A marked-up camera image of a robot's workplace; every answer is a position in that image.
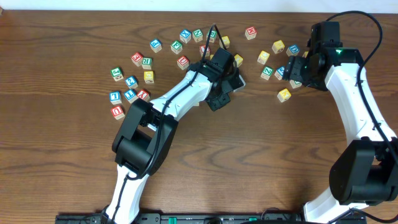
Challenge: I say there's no blue L block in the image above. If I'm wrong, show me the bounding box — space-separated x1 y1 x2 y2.
109 91 122 105

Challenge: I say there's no blue 5 block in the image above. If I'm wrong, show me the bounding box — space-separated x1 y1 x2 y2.
274 66 285 80

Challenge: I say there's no blue 2 block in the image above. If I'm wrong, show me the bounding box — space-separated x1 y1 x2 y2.
125 76 138 90

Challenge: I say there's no yellow block near 2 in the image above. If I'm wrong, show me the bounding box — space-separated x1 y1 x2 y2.
144 70 154 84

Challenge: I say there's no blue P block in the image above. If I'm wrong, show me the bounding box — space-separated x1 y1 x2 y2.
150 39 162 53

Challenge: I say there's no green B block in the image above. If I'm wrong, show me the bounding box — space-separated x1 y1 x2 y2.
206 29 217 43

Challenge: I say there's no green N block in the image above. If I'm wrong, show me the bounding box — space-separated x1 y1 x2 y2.
192 29 203 42

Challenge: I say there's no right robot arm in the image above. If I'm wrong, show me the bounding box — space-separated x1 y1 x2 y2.
283 21 397 223

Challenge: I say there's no blue X block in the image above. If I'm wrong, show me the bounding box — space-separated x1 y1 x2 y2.
179 29 192 44

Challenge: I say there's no red E block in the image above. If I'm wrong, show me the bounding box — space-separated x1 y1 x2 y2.
131 52 144 67

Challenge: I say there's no red M block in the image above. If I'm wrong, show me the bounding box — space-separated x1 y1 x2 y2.
245 26 257 40

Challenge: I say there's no yellow C block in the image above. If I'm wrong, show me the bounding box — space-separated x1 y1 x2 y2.
219 36 230 49

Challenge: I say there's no yellow W block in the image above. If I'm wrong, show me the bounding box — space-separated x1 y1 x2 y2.
272 40 285 54

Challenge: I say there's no red U block centre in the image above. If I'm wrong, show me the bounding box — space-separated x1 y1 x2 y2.
177 55 190 70

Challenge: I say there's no yellow O block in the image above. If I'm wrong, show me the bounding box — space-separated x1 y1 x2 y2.
234 54 244 68

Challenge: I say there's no red I block left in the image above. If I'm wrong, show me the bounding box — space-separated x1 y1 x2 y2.
199 45 211 57

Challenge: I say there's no green F block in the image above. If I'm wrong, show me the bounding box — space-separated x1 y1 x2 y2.
170 40 183 55

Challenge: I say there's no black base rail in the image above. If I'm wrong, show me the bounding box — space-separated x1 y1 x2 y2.
55 212 368 224

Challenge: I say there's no blue D block upper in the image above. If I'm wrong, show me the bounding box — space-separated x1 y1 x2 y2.
286 44 300 56

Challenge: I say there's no blue T block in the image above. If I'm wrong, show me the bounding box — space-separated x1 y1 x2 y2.
124 90 138 104

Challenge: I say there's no green R block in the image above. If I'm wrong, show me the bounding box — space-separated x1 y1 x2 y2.
141 57 153 70

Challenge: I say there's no green Z block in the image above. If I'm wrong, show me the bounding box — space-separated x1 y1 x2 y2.
261 66 274 80

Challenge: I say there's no green 7 block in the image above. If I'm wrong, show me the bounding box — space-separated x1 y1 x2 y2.
289 80 302 89

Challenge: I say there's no red Y block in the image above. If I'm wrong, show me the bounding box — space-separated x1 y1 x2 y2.
137 89 150 102

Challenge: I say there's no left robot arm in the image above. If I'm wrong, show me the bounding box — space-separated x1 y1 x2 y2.
101 48 245 223

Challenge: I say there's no yellow block near Z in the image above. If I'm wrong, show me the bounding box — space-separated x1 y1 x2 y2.
257 50 270 65

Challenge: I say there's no green J block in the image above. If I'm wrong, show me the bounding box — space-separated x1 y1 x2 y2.
110 67 124 82

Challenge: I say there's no red u block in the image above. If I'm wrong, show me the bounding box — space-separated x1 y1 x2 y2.
111 106 125 120
177 55 190 70

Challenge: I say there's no yellow K block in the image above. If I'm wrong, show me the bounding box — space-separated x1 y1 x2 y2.
277 88 292 103

